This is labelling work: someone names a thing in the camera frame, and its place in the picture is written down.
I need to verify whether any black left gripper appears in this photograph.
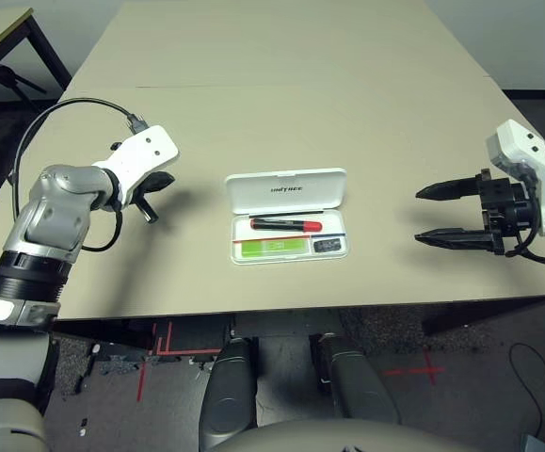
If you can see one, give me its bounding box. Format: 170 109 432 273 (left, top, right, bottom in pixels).
135 171 177 225

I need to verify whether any grey blue box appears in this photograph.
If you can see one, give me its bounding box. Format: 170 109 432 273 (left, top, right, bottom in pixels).
519 431 545 452

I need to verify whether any thin black floor cable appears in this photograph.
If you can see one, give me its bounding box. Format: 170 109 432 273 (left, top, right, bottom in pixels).
509 342 545 444

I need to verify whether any grey robot left leg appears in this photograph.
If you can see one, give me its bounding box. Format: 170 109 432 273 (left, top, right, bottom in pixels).
199 336 260 452

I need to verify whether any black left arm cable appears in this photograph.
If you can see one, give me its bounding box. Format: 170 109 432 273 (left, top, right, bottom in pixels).
8 97 150 253

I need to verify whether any black tripod stand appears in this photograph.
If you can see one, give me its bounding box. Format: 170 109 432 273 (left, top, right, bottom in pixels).
0 49 48 112

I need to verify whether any grey robot leg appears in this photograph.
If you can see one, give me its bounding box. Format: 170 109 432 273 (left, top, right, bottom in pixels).
316 331 403 425
199 336 260 452

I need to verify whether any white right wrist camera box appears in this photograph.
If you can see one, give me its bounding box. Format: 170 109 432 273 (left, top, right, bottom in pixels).
486 119 545 236

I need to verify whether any grey robot torso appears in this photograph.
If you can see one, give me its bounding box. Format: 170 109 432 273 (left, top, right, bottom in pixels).
210 420 489 452

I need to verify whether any white plastic pencil case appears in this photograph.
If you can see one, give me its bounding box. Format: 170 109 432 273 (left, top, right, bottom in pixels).
224 167 349 266

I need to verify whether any green highlighter pen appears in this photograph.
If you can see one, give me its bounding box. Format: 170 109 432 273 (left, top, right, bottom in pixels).
233 237 312 260

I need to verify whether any black marker with red cap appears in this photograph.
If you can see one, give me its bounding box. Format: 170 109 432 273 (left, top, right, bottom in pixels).
249 217 324 234

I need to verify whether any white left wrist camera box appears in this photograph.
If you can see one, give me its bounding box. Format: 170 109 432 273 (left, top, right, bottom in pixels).
91 124 180 211

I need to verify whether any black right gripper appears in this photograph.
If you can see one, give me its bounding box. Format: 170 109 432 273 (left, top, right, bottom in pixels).
414 168 544 255

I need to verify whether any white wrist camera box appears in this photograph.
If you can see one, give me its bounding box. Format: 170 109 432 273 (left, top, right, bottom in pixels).
91 124 180 211
486 119 545 236

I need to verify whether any grey robot right leg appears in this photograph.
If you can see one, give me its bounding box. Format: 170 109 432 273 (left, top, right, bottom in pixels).
316 331 403 425

